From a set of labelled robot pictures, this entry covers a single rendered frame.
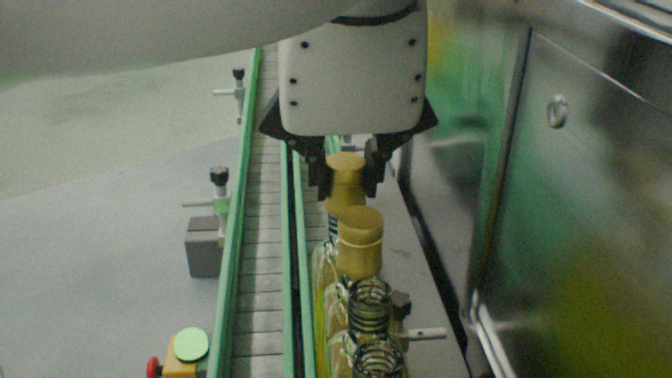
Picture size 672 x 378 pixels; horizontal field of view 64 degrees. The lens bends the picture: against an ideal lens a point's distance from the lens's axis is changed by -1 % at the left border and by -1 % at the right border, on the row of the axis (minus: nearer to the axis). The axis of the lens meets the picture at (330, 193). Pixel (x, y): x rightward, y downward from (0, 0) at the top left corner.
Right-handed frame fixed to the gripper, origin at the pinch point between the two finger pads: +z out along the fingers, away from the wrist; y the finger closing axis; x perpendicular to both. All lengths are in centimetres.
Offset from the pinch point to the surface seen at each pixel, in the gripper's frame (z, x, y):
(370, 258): 1.4, 8.0, -1.0
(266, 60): 60, -112, 8
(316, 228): 36.6, -25.0, 0.2
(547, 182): -5.0, 7.3, -12.8
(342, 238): 0.2, 6.9, 1.0
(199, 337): 34.2, -5.3, 17.2
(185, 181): 60, -61, 28
